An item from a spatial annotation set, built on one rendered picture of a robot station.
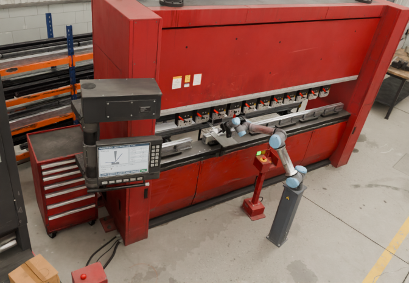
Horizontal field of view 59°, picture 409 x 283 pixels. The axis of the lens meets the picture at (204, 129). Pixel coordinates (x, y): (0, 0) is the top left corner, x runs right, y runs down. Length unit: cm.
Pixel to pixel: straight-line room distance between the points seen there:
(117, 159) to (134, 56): 74
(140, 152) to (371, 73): 336
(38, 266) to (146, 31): 166
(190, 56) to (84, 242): 213
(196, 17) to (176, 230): 225
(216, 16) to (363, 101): 265
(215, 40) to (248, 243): 217
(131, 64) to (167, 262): 202
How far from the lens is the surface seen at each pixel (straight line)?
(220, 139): 371
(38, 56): 418
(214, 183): 411
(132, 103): 236
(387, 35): 492
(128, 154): 255
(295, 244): 428
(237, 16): 330
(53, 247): 400
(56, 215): 379
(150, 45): 271
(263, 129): 355
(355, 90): 520
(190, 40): 312
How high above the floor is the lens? 303
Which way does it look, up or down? 32 degrees down
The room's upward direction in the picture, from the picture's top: 9 degrees clockwise
